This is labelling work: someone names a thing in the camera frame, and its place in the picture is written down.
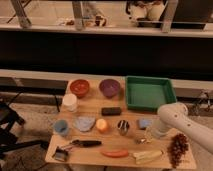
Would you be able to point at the silver metal fork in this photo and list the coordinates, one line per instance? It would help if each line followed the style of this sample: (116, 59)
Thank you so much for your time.
(140, 140)

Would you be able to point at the purple bowl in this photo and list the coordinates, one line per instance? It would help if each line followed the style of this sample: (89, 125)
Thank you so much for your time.
(109, 87)

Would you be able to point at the black rectangular block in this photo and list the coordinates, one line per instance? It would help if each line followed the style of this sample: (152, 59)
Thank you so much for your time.
(111, 111)

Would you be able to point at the white cup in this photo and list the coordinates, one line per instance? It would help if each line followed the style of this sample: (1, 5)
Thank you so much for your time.
(70, 102)

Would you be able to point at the red bowl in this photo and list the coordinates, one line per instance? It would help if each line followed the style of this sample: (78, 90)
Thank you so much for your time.
(80, 87)

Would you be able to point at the light blue cup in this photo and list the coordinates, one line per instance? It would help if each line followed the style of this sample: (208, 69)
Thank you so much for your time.
(61, 127)

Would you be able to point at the blue crumpled cloth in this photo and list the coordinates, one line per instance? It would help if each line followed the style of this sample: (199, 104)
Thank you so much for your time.
(84, 124)

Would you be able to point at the orange carrot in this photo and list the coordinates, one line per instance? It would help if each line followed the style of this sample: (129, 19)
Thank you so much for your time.
(115, 154)

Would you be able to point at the yellow corn cob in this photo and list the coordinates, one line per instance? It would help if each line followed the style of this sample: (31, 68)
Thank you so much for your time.
(147, 156)

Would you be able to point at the person in background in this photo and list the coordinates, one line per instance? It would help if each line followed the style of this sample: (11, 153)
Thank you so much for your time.
(145, 12)

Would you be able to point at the wooden table board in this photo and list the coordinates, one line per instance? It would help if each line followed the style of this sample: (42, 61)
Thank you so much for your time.
(111, 140)

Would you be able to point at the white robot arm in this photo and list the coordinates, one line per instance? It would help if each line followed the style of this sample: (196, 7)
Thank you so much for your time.
(175, 115)

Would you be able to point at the black handled peeler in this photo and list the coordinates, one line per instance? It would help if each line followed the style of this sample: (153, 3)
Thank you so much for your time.
(61, 153)

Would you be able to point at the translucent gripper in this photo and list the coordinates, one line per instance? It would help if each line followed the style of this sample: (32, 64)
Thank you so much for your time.
(148, 135)

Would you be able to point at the dark red grapes bunch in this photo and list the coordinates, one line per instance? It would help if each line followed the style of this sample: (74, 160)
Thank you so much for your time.
(178, 147)

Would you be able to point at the green plastic tray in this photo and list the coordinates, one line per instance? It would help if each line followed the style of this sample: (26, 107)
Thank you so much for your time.
(148, 93)

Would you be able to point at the silver metal cup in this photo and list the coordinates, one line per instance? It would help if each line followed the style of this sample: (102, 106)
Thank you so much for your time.
(123, 127)

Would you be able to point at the orange yellow fruit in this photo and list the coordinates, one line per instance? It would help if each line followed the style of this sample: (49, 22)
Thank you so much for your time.
(102, 125)

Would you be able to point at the blue sponge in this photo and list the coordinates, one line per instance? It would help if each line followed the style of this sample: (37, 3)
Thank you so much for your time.
(144, 123)

